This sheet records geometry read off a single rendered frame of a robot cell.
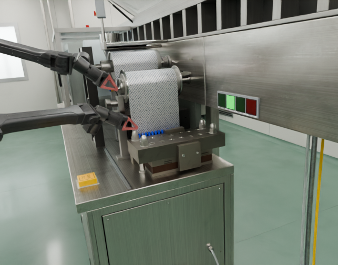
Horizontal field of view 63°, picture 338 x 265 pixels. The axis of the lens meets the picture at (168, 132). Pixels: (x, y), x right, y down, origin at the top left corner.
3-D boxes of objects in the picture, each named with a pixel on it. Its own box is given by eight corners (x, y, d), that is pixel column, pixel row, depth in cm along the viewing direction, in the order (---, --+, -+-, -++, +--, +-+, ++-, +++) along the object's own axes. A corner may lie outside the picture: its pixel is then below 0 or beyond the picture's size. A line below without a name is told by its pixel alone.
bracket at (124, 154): (114, 157, 137) (107, 96, 129) (127, 155, 140) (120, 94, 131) (117, 161, 133) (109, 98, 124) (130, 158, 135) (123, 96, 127)
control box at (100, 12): (95, 19, 168) (93, 1, 165) (106, 18, 169) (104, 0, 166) (93, 17, 161) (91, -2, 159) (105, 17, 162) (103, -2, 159)
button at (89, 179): (77, 180, 114) (77, 175, 113) (94, 176, 116) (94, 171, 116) (79, 187, 108) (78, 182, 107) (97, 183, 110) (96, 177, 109)
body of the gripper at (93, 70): (99, 86, 114) (83, 76, 110) (95, 84, 123) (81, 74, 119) (108, 73, 114) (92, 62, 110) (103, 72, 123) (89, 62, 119)
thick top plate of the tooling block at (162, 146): (128, 152, 122) (126, 139, 121) (206, 136, 137) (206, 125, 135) (139, 164, 108) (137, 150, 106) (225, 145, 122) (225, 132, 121)
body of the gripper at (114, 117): (121, 131, 117) (105, 124, 114) (115, 125, 127) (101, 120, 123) (127, 116, 117) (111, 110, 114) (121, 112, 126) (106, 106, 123)
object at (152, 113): (133, 139, 126) (129, 99, 121) (179, 131, 135) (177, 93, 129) (133, 140, 126) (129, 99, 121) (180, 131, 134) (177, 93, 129)
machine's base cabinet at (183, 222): (71, 174, 346) (59, 106, 322) (121, 163, 369) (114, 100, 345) (113, 384, 121) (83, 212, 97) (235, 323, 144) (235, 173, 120)
